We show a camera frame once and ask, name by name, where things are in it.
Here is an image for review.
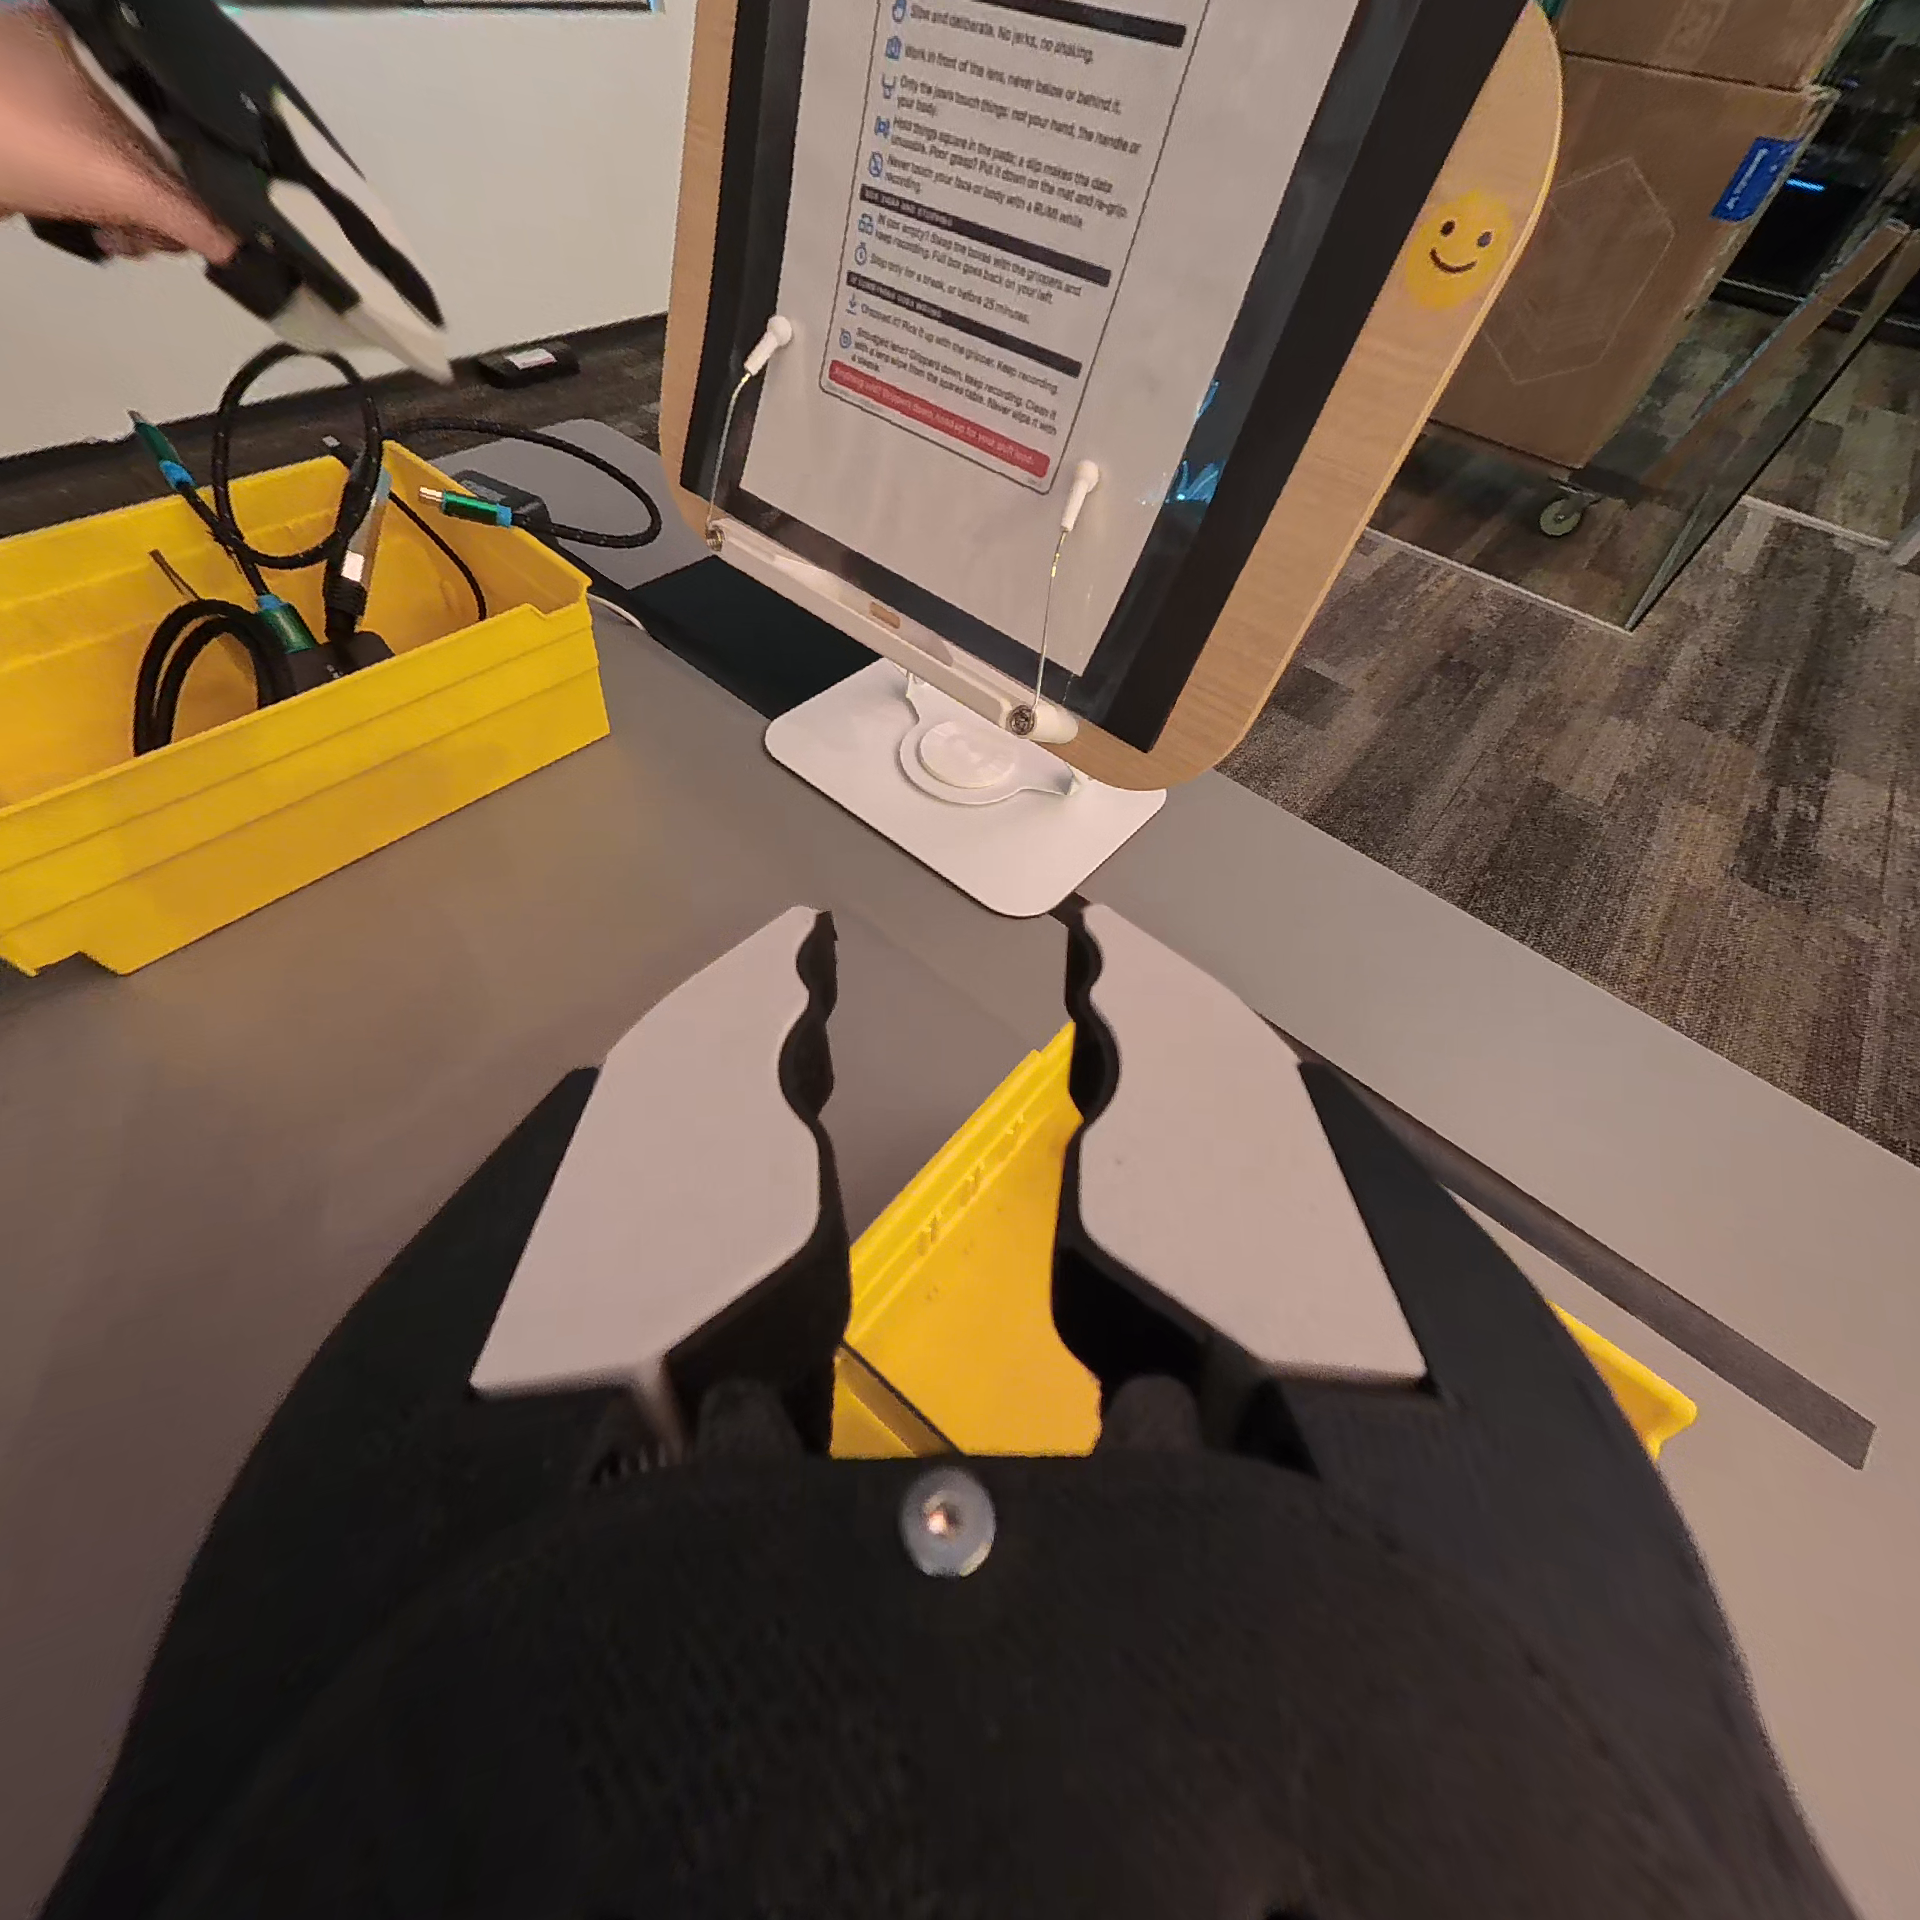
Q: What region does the thin black green-plug cable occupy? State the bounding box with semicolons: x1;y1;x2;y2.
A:
124;344;666;632

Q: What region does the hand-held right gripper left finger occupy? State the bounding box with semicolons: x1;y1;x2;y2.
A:
470;902;855;1453

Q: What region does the instruction sheet in clear sleeve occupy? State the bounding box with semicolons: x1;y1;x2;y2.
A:
737;0;1360;662

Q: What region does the yellow smiley sticker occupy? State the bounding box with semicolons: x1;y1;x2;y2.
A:
1399;186;1520;312

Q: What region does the yellow divided plastic bin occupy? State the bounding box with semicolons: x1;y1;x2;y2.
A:
0;439;614;981

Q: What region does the wheeled dolly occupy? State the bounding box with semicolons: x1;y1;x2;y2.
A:
1529;457;1652;539

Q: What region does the white stand base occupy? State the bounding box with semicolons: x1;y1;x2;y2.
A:
703;510;1169;917

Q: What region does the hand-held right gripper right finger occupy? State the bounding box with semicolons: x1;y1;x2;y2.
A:
1049;901;1431;1464

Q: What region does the instruction sheet on stand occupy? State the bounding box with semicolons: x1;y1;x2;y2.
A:
662;0;1567;793

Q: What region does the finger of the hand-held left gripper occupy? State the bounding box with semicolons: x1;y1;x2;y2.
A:
263;81;448;326
210;237;455;385

